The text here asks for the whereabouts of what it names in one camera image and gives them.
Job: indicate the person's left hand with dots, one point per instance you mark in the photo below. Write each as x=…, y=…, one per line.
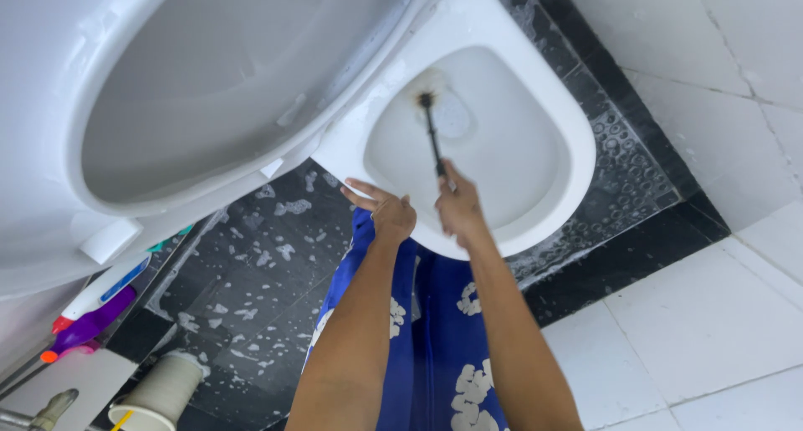
x=390, y=213

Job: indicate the person's right hand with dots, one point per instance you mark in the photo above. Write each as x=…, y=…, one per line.
x=459, y=210

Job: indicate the person's right fingers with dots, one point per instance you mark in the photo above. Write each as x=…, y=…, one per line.
x=446, y=196

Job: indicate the black toilet brush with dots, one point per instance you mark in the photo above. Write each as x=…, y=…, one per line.
x=433, y=133

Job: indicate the white toilet bowl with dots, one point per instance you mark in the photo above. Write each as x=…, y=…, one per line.
x=483, y=130

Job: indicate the blue floral garment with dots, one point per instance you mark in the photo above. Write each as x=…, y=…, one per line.
x=439, y=349

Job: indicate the white toilet seat lid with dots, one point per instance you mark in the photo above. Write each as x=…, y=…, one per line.
x=157, y=105

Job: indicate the white plastic cup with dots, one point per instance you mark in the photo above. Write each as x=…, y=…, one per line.
x=162, y=393

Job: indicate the white cleaner bottle red cap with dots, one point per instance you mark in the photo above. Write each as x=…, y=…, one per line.
x=103, y=290

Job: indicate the purple cleaner bottle orange cap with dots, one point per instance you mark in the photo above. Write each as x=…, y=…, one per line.
x=88, y=326

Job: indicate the yellow stick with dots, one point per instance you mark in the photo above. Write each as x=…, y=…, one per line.
x=121, y=420

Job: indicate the pink bottle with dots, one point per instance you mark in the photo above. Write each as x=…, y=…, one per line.
x=80, y=349

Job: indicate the metal tap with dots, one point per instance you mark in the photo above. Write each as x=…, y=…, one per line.
x=37, y=413

